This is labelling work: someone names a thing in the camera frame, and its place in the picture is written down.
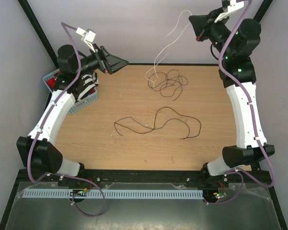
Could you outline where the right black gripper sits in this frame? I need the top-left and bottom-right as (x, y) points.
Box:
(191, 6), (236, 59)

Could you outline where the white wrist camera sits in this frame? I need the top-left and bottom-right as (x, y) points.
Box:
(214, 0), (244, 23)
(76, 27), (96, 53)

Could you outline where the white wire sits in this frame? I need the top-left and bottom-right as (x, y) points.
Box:
(144, 10), (193, 90)

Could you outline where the zebra striped cloth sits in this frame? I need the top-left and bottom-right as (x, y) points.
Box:
(76, 72), (99, 101)

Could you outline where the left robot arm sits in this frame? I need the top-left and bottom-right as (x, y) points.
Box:
(16, 44), (129, 186)

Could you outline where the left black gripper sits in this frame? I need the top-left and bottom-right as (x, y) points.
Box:
(75, 43), (128, 77)

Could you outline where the light blue plastic basket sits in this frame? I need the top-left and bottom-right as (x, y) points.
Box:
(42, 69), (98, 115)

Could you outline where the purple cable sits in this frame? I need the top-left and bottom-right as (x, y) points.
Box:
(27, 22), (107, 217)
(203, 0), (275, 206)

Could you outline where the light blue slotted cable duct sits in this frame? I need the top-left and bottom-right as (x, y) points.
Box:
(22, 189), (203, 200)

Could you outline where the red cloth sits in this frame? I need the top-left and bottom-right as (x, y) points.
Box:
(47, 77), (57, 90)

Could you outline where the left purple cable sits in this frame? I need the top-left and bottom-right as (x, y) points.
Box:
(27, 22), (107, 217)

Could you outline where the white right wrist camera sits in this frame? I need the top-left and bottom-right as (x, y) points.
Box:
(214, 0), (244, 23)

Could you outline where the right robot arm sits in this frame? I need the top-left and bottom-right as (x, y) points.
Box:
(189, 8), (275, 186)

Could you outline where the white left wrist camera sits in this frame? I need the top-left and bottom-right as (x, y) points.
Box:
(76, 27), (96, 53)

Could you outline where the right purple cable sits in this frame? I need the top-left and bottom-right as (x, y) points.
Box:
(203, 0), (275, 206)

